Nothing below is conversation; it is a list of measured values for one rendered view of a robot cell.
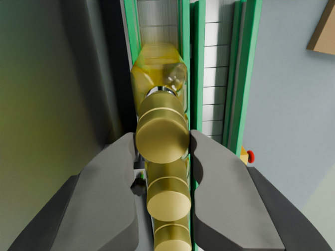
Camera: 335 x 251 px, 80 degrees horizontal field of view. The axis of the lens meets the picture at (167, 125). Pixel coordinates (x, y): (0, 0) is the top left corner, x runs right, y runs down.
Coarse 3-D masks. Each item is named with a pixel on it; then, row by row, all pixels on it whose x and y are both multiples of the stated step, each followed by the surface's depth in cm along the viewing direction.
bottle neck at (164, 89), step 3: (156, 87) 17; (159, 87) 17; (162, 87) 17; (165, 87) 17; (150, 90) 18; (153, 90) 17; (156, 90) 17; (159, 90) 17; (162, 90) 17; (165, 90) 17; (168, 90) 17; (171, 90) 18; (147, 93) 18; (150, 93) 17; (171, 93) 17; (174, 93) 18
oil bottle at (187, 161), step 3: (186, 159) 25; (186, 162) 24; (147, 165) 24; (186, 165) 24; (189, 165) 25; (147, 168) 24; (186, 168) 24; (189, 168) 25; (147, 171) 24; (186, 171) 24; (189, 171) 24; (147, 174) 24; (186, 174) 24; (189, 174) 25; (147, 177) 24; (189, 177) 25; (147, 180) 24; (189, 180) 25; (147, 183) 25; (189, 183) 25; (189, 186) 25; (189, 189) 26
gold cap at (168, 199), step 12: (156, 168) 17; (168, 168) 16; (180, 168) 17; (156, 180) 16; (168, 180) 15; (180, 180) 16; (156, 192) 14; (168, 192) 14; (180, 192) 14; (156, 204) 15; (168, 204) 15; (180, 204) 15; (156, 216) 15; (168, 216) 15; (180, 216) 16
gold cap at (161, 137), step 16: (160, 96) 15; (144, 112) 13; (160, 112) 12; (176, 112) 13; (144, 128) 12; (160, 128) 12; (176, 128) 12; (144, 144) 12; (160, 144) 12; (176, 144) 12; (160, 160) 13
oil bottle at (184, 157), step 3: (186, 114) 23; (186, 117) 22; (186, 120) 22; (186, 123) 22; (186, 150) 22; (186, 153) 22; (183, 156) 22; (186, 156) 22; (144, 159) 23; (183, 159) 22; (147, 162) 23
